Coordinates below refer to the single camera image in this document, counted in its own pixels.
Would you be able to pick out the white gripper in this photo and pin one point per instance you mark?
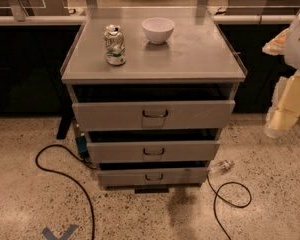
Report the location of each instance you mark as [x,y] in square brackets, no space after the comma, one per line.
[299,48]

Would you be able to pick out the grey top drawer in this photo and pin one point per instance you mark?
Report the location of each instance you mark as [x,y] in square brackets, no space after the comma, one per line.
[153,115]

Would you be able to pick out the grey drawer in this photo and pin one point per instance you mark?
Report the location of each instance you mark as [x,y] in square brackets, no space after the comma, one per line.
[140,177]
[153,115]
[158,151]

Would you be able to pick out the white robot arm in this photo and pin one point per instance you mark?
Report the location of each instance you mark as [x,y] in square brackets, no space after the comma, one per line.
[292,48]

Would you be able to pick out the grey drawer cabinet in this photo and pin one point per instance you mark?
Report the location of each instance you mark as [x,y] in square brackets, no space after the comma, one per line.
[194,64]

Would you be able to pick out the grey bottom drawer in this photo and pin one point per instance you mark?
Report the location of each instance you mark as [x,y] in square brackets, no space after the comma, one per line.
[140,177]

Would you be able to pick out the grey middle drawer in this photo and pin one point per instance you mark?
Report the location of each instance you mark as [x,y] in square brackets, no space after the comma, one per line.
[158,151]

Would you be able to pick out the clear plastic bottle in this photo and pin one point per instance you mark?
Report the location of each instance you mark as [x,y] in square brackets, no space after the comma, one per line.
[220,168]

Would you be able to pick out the white bowl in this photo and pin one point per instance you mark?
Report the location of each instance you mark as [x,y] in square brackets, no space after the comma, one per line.
[157,29]

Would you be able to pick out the crushed green soda can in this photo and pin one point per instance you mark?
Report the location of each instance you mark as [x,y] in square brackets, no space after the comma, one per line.
[115,45]

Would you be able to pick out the blue power adapter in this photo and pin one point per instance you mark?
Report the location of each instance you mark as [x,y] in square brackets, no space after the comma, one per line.
[82,147]

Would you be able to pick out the long counter with dark cabinets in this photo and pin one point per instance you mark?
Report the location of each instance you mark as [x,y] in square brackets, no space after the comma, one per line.
[31,58]

